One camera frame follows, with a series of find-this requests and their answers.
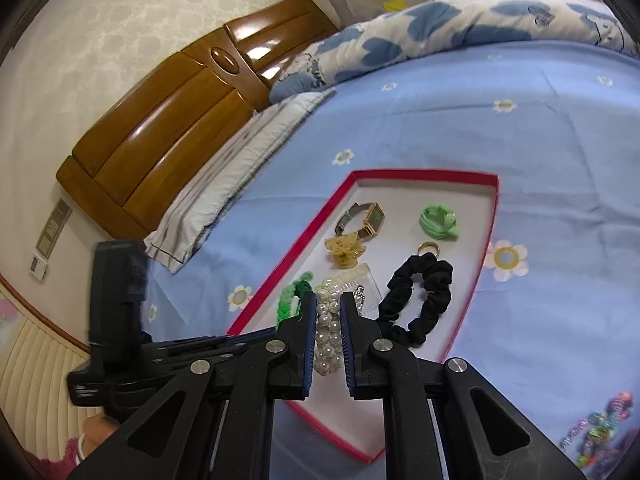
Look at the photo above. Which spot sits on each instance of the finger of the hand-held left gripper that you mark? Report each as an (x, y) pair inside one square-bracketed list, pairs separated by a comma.
[(210, 355), (250, 338)]

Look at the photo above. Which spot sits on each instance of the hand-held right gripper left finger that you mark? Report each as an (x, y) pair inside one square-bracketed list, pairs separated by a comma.
[(310, 345)]

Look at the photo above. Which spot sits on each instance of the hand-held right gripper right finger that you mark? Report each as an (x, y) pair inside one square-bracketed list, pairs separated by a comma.
[(347, 347)]

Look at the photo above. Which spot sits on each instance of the small silver crown ornament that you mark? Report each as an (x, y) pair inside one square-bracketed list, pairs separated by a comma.
[(359, 294)]

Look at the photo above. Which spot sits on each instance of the clear hair comb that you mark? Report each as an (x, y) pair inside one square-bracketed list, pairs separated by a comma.
[(367, 280)]

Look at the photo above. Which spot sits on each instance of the yellow hair claw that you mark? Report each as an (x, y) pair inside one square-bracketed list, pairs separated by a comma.
[(345, 250)]

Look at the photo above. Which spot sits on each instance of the black scrunchie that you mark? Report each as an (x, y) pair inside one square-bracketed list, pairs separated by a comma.
[(435, 275)]

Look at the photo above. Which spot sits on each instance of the square-faced wristwatch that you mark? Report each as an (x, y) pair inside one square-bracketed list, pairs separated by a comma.
[(374, 217)]

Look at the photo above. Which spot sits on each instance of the red cardboard box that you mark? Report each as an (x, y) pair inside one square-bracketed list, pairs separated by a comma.
[(450, 195)]

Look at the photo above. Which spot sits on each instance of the person's left forearm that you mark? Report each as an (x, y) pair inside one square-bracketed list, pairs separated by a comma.
[(55, 460)]

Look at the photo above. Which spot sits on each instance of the person's left hand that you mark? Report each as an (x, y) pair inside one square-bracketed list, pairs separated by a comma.
[(100, 432)]

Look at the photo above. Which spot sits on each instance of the beige ribbed panel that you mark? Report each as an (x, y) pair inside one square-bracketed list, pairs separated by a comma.
[(35, 375)]

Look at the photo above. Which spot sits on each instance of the striped white pillow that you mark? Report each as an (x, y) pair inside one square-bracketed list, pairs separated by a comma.
[(235, 170)]

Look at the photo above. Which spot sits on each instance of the wooden headboard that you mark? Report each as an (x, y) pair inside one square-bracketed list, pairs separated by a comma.
[(175, 125)]

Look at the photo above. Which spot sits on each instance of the colourful bead charm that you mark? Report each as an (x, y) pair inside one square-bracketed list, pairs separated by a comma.
[(617, 407)]

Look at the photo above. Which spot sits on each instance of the white duvet with blue hearts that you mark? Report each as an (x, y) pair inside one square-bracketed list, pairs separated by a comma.
[(450, 25)]

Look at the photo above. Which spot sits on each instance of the yellow toy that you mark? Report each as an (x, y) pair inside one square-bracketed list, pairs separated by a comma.
[(393, 4)]

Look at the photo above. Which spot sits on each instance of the wall switch panel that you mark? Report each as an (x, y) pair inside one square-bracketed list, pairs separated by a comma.
[(50, 240)]

